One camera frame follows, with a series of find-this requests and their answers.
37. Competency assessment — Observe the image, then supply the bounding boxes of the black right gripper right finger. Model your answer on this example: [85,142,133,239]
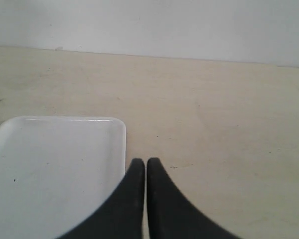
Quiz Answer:
[147,157,238,239]

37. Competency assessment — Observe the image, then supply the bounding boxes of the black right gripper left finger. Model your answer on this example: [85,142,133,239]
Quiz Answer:
[61,158,145,239]

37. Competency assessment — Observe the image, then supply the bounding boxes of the white rectangular tray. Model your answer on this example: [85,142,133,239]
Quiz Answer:
[0,116,126,239]

